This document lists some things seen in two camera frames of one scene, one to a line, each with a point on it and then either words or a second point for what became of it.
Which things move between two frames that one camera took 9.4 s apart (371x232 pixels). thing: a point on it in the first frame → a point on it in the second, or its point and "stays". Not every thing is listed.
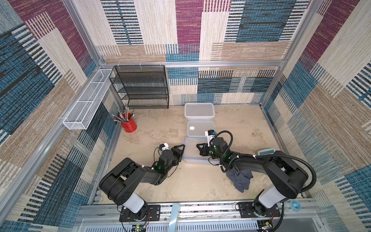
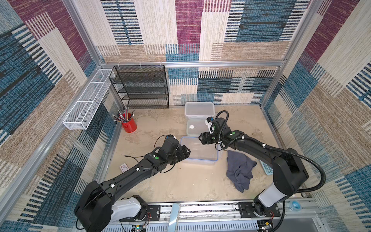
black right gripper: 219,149 → 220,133
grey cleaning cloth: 240,179 stays
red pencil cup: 129,125 stays
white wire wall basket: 84,110 stays
